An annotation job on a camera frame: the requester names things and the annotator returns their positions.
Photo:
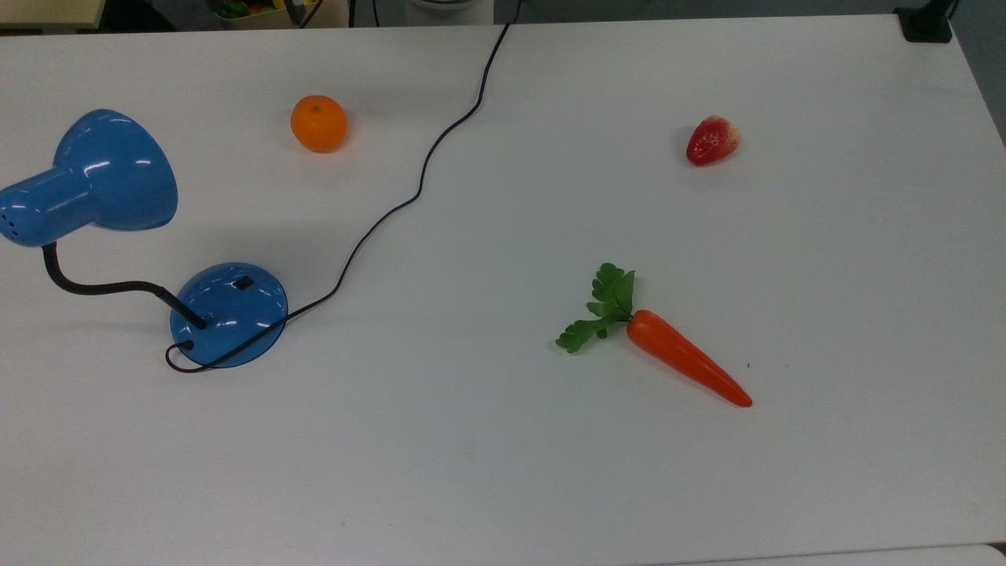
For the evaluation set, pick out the blue desk lamp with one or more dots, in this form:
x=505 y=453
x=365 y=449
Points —
x=110 y=177

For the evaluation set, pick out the toy carrot with green leaves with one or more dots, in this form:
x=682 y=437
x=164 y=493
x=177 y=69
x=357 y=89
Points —
x=680 y=354

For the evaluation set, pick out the orange fruit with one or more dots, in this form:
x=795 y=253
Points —
x=318 y=124

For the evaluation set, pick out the red toy strawberry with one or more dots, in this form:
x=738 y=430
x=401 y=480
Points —
x=711 y=141

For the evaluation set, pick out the cardboard box with toys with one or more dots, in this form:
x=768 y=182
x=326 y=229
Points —
x=259 y=14

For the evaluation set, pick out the light wooden furniture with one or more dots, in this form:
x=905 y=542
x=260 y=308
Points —
x=47 y=12

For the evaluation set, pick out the black table clamp mount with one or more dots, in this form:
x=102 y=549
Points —
x=926 y=23

